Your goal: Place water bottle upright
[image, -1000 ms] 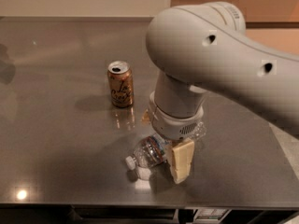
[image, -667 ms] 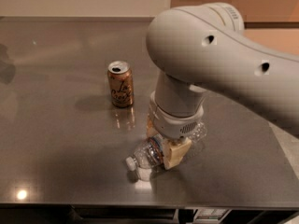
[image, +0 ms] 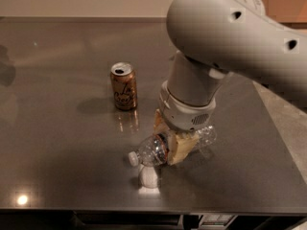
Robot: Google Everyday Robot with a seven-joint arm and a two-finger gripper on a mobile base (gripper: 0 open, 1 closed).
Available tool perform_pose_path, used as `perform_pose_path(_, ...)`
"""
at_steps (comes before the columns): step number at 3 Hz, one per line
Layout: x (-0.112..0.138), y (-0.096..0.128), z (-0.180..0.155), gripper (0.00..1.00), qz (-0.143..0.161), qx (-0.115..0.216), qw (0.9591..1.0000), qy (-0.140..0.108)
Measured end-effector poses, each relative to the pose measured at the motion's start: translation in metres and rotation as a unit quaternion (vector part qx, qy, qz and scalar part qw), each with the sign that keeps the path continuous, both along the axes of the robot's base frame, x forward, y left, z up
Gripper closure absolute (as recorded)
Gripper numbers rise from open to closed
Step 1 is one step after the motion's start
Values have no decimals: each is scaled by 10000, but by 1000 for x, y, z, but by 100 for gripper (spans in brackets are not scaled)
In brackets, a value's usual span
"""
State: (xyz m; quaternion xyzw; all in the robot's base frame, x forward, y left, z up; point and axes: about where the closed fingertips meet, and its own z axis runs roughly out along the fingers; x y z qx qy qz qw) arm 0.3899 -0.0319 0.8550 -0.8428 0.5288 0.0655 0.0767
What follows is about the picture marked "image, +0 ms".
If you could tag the brown LaCroix soda can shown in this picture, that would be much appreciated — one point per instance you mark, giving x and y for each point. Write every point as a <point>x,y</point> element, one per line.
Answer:
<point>123,81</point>

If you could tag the clear plastic water bottle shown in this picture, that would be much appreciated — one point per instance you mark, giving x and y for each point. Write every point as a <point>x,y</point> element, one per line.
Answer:
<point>153,151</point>

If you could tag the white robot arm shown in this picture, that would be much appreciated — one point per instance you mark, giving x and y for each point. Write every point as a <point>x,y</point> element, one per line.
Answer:
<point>215,38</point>

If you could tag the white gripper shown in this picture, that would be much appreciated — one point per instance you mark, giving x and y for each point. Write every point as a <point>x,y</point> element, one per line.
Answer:
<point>182,114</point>

